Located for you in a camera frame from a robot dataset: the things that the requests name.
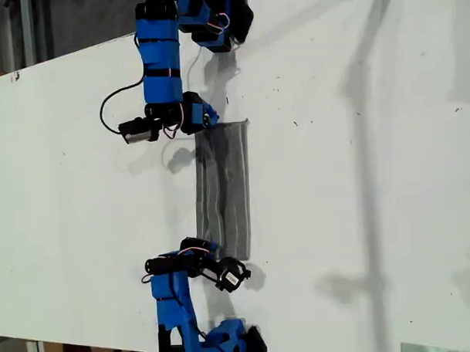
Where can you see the grey metal post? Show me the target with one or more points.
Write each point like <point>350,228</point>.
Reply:
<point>27,32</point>

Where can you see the grey white-striped towel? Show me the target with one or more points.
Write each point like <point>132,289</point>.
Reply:
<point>227,184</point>

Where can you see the black camera stalk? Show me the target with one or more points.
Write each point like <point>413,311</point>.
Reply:
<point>154,128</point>
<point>203,268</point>

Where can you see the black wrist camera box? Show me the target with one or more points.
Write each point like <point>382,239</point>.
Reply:
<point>231,276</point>
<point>135,131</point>

